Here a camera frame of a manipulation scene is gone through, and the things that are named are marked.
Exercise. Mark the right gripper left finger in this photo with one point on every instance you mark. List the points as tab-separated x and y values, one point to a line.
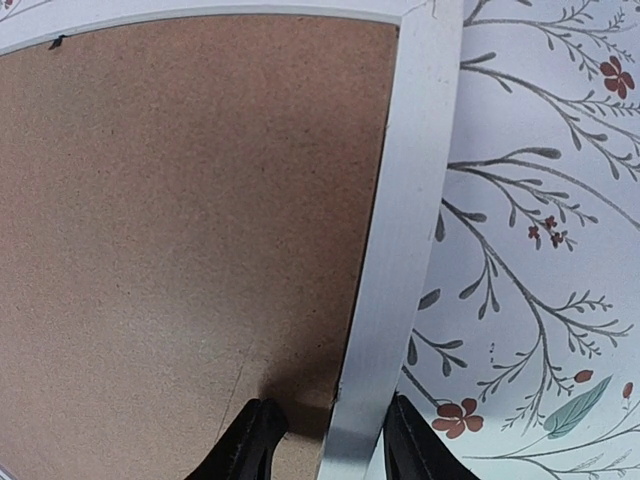
245	451

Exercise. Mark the white picture frame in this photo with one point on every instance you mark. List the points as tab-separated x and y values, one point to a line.
409	187

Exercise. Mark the brown frame backing board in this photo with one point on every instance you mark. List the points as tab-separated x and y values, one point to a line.
184	208

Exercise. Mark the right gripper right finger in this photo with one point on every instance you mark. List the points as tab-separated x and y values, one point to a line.
413	451

